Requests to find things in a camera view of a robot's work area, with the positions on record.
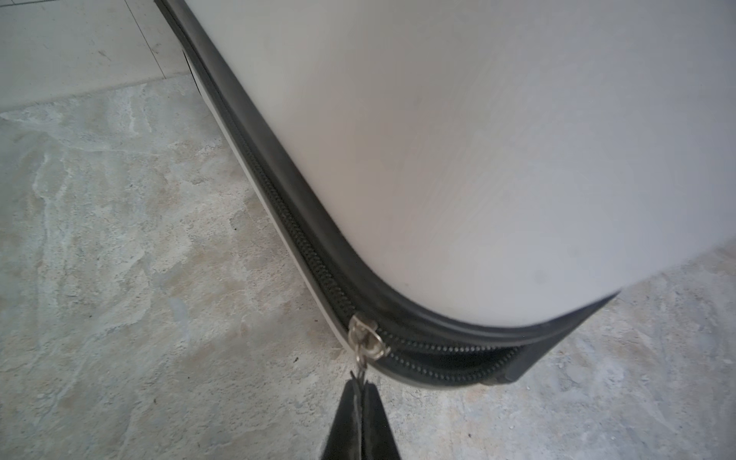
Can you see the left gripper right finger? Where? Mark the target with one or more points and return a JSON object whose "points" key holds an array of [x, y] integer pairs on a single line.
{"points": [[377, 438]]}

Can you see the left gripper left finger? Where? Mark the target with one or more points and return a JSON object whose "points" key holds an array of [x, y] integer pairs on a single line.
{"points": [[344, 441]]}

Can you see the black suitcase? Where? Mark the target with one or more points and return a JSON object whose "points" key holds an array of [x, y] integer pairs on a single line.
{"points": [[464, 183]]}

